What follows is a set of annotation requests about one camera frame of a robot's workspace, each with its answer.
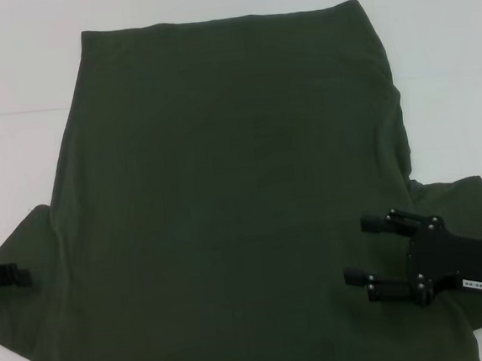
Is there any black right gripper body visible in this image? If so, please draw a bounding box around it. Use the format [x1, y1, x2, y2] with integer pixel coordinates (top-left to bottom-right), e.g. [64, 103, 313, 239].
[402, 217, 482, 299]

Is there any dark green t-shirt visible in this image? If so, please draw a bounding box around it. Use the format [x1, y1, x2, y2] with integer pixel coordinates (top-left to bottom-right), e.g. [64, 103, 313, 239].
[0, 0, 482, 361]

